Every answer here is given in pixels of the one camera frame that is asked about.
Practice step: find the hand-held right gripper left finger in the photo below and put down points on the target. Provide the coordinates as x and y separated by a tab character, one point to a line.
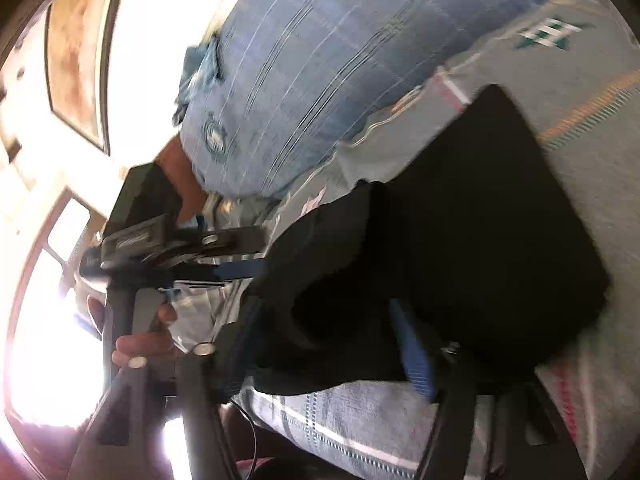
195	400

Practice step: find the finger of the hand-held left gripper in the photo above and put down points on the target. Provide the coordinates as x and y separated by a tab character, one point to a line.
237	270
225	241

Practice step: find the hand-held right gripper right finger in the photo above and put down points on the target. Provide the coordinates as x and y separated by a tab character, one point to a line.
412	350

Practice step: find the black pants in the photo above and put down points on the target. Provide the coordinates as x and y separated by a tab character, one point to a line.
450	235

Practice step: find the person's left hand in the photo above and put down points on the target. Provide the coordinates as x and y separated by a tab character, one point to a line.
145	345

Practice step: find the brown headboard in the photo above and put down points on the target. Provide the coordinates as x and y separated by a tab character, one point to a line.
172	170

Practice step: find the red-framed window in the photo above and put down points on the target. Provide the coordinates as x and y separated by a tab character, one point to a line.
50	335

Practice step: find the light blue denim garment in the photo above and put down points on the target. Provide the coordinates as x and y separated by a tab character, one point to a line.
200	67

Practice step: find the blue plaid pillow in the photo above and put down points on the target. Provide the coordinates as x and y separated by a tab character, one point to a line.
325	60

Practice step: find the grey patterned bed sheet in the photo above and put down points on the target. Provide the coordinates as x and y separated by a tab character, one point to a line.
590	170

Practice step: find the brown framed wall panel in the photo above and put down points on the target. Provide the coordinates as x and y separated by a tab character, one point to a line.
75	60

